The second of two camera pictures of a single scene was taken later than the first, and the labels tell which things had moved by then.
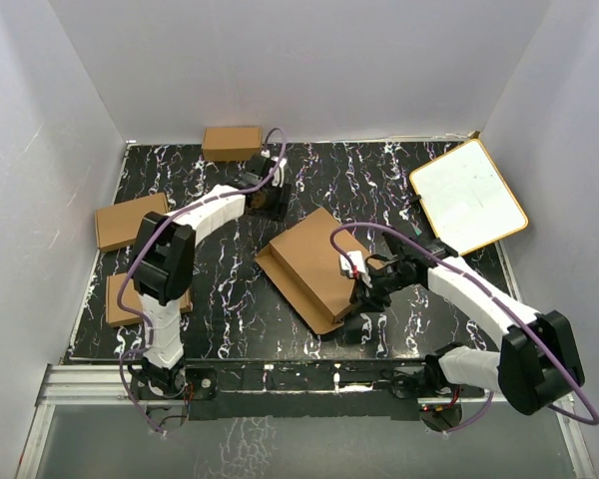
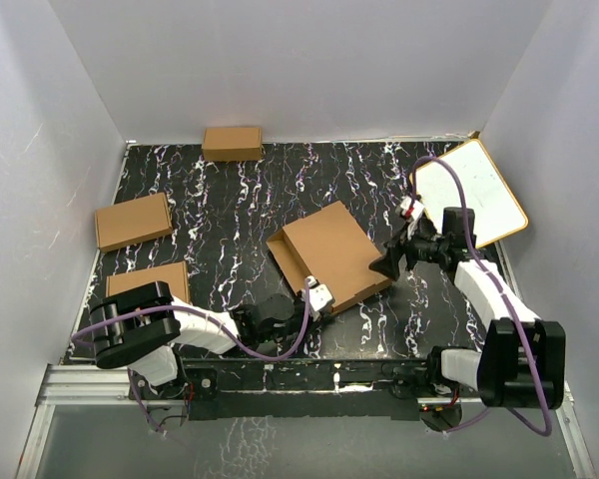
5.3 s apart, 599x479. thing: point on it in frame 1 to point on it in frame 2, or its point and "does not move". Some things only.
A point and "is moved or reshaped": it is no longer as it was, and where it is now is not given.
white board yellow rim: [466, 203] does not move
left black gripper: [277, 212] to [299, 303]
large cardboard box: [303, 267] is moved or reshaped
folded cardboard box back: [232, 143] does not move
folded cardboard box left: [118, 226] does not move
